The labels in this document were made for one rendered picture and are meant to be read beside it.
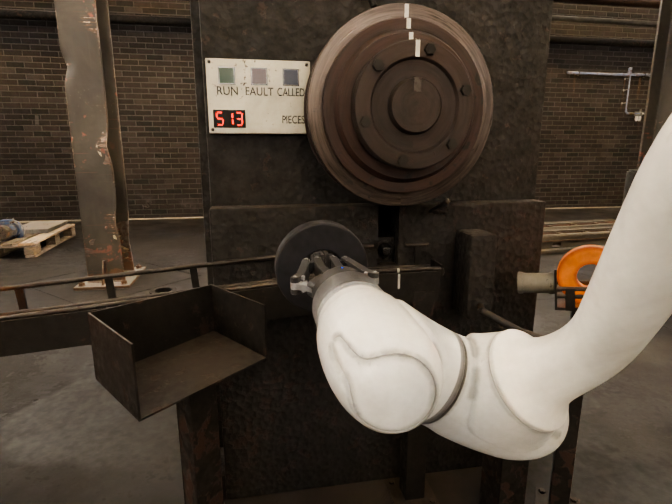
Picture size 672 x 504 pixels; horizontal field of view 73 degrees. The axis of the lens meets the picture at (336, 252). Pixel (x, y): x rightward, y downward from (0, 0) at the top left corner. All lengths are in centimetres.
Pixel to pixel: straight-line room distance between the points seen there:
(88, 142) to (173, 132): 357
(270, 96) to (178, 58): 616
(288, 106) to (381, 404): 97
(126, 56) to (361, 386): 724
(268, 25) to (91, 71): 265
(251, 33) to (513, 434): 109
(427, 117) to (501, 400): 75
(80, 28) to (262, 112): 276
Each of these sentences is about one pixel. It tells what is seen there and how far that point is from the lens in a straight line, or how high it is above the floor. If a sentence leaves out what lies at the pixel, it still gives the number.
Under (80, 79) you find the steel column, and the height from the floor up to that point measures 150.
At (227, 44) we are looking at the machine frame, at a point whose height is 128.
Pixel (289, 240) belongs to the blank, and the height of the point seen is 88.
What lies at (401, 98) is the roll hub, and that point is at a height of 113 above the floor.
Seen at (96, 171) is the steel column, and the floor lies 86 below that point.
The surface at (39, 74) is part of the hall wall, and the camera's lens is 779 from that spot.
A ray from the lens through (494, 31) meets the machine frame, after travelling 146.
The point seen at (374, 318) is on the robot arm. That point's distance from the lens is 41.
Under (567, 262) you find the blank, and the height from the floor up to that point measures 74.
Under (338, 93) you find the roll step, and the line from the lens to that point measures 110.
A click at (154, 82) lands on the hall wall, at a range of 738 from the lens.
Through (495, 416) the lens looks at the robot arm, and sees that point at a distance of 48.
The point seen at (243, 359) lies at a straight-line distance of 96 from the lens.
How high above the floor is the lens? 102
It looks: 13 degrees down
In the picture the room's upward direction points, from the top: straight up
